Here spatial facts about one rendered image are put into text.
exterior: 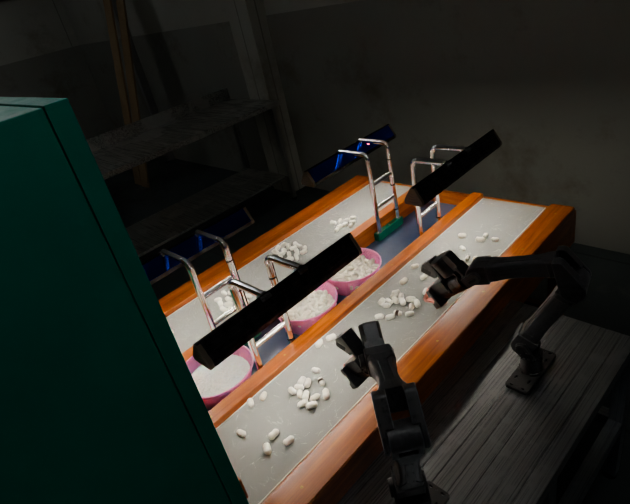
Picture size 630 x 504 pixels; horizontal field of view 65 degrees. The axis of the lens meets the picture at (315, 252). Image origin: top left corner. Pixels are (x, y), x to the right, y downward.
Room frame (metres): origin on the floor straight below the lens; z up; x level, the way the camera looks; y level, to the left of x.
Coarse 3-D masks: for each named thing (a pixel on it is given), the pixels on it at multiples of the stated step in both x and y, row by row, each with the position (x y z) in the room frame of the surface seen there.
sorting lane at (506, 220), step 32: (480, 224) 1.90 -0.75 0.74; (512, 224) 1.83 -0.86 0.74; (416, 256) 1.76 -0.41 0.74; (384, 288) 1.59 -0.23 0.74; (416, 288) 1.54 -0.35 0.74; (352, 320) 1.44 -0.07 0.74; (384, 320) 1.40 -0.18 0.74; (416, 320) 1.36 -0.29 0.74; (320, 352) 1.31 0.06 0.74; (288, 384) 1.20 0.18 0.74; (256, 416) 1.09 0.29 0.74; (288, 416) 1.06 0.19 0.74; (320, 416) 1.04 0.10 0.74; (224, 448) 1.00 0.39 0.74; (256, 448) 0.98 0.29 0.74; (288, 448) 0.95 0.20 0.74; (256, 480) 0.87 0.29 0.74
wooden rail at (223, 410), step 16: (464, 208) 2.03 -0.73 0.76; (448, 224) 1.93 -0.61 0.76; (416, 240) 1.85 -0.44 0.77; (432, 240) 1.85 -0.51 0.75; (400, 256) 1.75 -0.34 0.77; (384, 272) 1.66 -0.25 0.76; (368, 288) 1.58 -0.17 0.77; (352, 304) 1.50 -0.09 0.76; (320, 320) 1.45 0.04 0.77; (336, 320) 1.44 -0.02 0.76; (304, 336) 1.38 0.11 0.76; (320, 336) 1.38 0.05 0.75; (288, 352) 1.32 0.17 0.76; (272, 368) 1.26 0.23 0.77; (256, 384) 1.20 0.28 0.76; (224, 400) 1.17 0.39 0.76; (240, 400) 1.15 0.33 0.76; (224, 416) 1.11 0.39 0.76
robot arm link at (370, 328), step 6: (366, 324) 1.00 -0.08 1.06; (372, 324) 1.00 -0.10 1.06; (378, 324) 1.02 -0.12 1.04; (360, 330) 1.01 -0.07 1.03; (366, 330) 0.99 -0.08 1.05; (372, 330) 0.99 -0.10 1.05; (378, 330) 1.00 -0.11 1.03; (360, 336) 1.01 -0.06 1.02; (366, 336) 0.98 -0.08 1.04; (372, 336) 0.98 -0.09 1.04; (378, 336) 0.97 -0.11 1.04; (366, 342) 0.97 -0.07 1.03; (372, 342) 0.96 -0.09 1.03; (378, 342) 0.96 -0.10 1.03; (360, 360) 0.90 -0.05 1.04; (366, 366) 0.92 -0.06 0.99
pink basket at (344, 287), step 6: (372, 252) 1.84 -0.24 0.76; (366, 258) 1.86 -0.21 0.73; (378, 258) 1.79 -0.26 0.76; (378, 270) 1.73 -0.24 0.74; (366, 276) 1.66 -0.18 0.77; (330, 282) 1.70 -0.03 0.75; (336, 282) 1.67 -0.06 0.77; (342, 282) 1.66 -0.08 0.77; (348, 282) 1.65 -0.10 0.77; (354, 282) 1.66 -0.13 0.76; (360, 282) 1.66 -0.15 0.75; (342, 288) 1.68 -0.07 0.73; (348, 288) 1.67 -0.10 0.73; (354, 288) 1.67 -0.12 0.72; (342, 294) 1.70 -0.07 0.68; (348, 294) 1.69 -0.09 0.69
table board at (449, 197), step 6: (408, 186) 2.48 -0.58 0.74; (444, 192) 2.30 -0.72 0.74; (450, 192) 2.28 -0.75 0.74; (456, 192) 2.27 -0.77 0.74; (444, 198) 2.31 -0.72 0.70; (450, 198) 2.28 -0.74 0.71; (456, 198) 2.25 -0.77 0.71; (462, 198) 2.23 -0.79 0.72; (486, 198) 2.13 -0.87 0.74; (492, 198) 2.11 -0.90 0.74; (498, 198) 2.10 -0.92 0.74; (456, 204) 2.25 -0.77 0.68; (528, 204) 1.97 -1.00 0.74; (534, 204) 1.96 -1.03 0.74
